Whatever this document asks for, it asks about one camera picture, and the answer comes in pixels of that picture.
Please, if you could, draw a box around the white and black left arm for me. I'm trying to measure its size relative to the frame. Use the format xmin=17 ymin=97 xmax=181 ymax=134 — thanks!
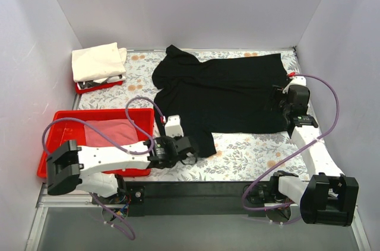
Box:
xmin=46 ymin=136 xmax=199 ymax=204

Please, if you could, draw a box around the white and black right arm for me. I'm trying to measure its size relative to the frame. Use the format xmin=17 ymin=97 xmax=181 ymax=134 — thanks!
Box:
xmin=268 ymin=84 xmax=359 ymax=227

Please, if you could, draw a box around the pink t-shirt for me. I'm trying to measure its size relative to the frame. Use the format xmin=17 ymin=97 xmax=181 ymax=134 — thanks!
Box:
xmin=84 ymin=119 xmax=138 ymax=147

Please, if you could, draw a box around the floral patterned table mat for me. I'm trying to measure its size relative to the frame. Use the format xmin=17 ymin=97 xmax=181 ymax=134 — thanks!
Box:
xmin=74 ymin=50 xmax=297 ymax=182

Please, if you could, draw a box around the large red plastic tray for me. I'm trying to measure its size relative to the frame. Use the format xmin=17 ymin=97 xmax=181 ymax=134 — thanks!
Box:
xmin=36 ymin=107 xmax=155 ymax=179

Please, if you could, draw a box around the folded black white striped t-shirt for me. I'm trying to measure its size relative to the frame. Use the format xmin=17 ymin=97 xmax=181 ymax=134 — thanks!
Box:
xmin=77 ymin=74 xmax=125 ymax=90

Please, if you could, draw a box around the small red tray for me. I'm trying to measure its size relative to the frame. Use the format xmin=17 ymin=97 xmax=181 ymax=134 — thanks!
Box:
xmin=74 ymin=81 xmax=124 ymax=95

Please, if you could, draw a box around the folded cream white t-shirt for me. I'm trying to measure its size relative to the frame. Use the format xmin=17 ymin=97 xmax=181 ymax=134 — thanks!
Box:
xmin=71 ymin=42 xmax=127 ymax=82

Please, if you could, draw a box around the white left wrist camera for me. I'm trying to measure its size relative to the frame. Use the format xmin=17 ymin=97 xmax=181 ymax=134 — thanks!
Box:
xmin=164 ymin=115 xmax=183 ymax=138

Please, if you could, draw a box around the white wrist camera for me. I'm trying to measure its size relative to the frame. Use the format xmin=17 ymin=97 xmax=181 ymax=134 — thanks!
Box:
xmin=164 ymin=115 xmax=183 ymax=138
xmin=289 ymin=72 xmax=306 ymax=87

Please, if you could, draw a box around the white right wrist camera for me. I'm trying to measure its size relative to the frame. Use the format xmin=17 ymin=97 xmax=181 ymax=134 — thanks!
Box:
xmin=289 ymin=72 xmax=306 ymax=87

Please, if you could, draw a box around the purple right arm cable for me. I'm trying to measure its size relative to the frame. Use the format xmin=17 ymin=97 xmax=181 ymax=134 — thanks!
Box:
xmin=240 ymin=74 xmax=340 ymax=225

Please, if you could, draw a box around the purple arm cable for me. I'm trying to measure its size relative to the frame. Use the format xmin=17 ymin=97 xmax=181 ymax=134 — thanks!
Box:
xmin=41 ymin=96 xmax=167 ymax=241
xmin=240 ymin=74 xmax=340 ymax=225

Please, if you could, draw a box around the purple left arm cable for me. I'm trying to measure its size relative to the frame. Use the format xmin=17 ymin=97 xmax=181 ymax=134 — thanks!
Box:
xmin=41 ymin=96 xmax=167 ymax=241

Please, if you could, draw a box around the aluminium frame rail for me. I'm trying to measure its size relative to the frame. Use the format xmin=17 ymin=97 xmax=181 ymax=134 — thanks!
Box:
xmin=37 ymin=182 xmax=357 ymax=209

